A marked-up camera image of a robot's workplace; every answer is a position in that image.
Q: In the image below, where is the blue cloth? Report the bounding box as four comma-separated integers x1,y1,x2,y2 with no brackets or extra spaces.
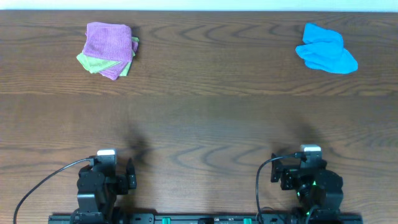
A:
295,23,358,75

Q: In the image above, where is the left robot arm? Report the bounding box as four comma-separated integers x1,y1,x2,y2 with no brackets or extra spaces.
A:
69,156,137,224

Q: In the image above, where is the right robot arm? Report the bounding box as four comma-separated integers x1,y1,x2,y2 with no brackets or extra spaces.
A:
271,152,343,223

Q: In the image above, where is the lower green folded cloth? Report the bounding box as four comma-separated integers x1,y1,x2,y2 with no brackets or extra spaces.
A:
119,37,139,77

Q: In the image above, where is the green folded cloth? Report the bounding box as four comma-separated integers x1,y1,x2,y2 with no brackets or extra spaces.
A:
76,52,120,73
119,37,139,77

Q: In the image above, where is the bottom purple folded cloth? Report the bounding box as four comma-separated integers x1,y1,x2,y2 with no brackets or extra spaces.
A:
99,59,133,80

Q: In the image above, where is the purple folded cloth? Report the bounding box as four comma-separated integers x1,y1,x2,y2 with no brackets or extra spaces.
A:
99,59,133,80
83,22,132,62

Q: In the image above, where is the top purple folded cloth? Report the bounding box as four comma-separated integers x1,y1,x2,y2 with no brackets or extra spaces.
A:
83,22,132,62

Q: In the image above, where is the right black cable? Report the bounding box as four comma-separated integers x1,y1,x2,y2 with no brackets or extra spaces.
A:
255,153,298,224

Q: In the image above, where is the black cable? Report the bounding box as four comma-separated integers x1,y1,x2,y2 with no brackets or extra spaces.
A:
255,153,298,224
12,157,95,224

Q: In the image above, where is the left black cable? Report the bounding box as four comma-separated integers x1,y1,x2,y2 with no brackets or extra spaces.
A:
12,157,95,224

